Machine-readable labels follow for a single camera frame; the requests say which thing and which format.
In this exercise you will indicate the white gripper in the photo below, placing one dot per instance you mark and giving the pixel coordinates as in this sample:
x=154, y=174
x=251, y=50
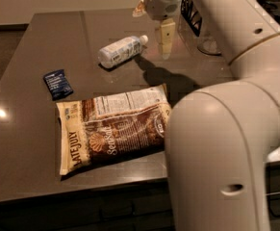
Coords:
x=161, y=6

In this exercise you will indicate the clear plastic water bottle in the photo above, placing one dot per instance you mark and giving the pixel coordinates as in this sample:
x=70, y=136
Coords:
x=122, y=50

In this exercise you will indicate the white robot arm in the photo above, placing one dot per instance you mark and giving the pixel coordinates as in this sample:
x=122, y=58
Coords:
x=218, y=138

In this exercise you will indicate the brown Late July chip bag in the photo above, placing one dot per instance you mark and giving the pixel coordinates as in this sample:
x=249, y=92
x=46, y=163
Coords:
x=107, y=128

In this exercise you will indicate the dark blue snack bar wrapper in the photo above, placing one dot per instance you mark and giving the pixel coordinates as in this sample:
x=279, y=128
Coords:
x=57, y=84

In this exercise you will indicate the black wire basket organizer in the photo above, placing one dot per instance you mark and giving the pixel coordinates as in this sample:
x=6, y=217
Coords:
x=192, y=16

